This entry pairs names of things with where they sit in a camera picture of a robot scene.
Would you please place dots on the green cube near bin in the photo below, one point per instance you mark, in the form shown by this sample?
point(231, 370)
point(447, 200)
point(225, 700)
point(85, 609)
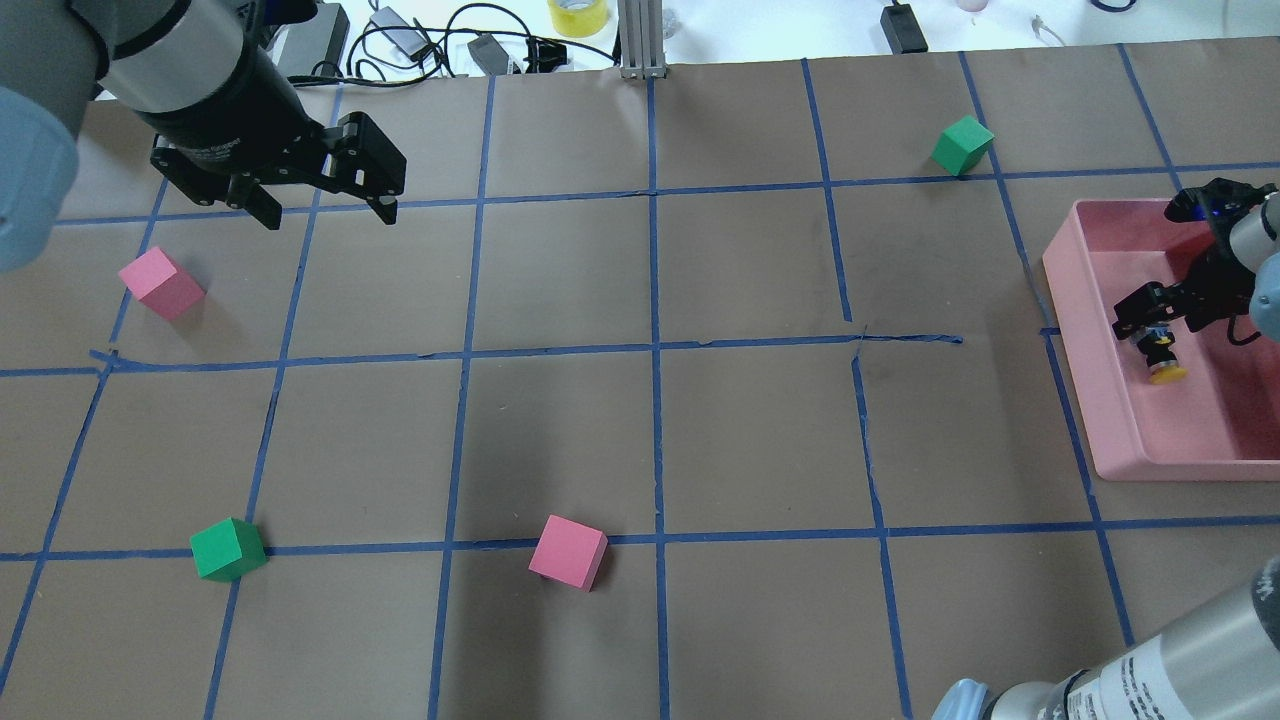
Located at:
point(961, 145)

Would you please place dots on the green cube far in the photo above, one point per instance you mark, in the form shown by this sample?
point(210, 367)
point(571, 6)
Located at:
point(227, 550)

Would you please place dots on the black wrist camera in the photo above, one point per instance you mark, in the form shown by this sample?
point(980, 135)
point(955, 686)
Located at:
point(1221, 202)

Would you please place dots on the pink plastic bin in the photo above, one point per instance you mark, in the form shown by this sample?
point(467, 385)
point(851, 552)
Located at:
point(1219, 422)

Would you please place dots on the pink cube near edge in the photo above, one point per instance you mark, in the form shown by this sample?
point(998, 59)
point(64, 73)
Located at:
point(161, 284)

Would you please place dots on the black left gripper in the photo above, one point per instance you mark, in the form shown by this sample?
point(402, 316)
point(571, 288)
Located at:
point(236, 112)

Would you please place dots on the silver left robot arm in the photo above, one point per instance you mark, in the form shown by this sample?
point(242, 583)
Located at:
point(149, 55)

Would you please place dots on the yellow tape roll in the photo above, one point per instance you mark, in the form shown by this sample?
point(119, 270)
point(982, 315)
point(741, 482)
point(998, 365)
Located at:
point(578, 19)

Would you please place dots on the aluminium frame post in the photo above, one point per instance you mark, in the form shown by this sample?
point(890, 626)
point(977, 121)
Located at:
point(641, 39)

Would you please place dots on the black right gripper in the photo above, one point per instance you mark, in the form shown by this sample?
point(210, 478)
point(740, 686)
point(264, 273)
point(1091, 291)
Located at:
point(1214, 272)

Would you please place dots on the pink cube centre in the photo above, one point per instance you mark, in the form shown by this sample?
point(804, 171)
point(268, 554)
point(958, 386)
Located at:
point(569, 553)

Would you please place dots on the black power adapter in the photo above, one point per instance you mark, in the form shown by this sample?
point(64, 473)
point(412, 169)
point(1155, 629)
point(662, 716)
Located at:
point(902, 29)

